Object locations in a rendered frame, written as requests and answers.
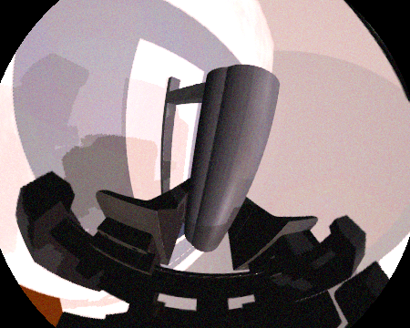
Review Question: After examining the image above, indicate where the dark grey mat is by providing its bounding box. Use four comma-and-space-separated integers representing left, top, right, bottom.
12, 0, 241, 237

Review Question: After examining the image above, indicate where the cream square tile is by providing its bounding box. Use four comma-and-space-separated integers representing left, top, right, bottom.
176, 223, 186, 244

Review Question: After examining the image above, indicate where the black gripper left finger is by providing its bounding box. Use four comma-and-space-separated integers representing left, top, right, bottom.
96, 178, 190, 266

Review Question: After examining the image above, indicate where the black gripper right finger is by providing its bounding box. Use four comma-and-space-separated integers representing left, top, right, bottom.
228, 197, 318, 271

